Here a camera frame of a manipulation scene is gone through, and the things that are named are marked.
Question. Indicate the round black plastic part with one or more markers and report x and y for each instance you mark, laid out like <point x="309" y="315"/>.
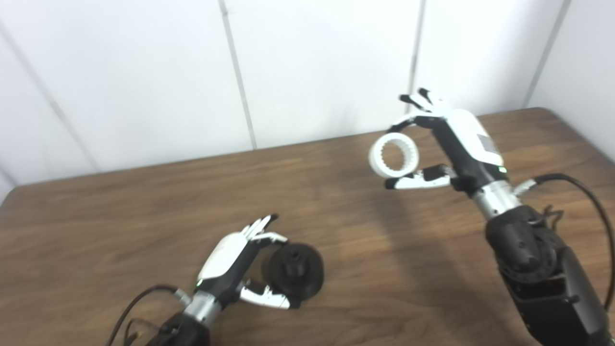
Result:
<point x="300" y="274"/>

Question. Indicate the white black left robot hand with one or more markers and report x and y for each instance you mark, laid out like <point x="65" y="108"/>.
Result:
<point x="226" y="259"/>

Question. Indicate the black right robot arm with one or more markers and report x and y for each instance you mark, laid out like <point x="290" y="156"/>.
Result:
<point x="538" y="269"/>

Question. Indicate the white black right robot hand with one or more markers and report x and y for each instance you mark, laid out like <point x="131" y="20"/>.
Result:
<point x="468" y="144"/>

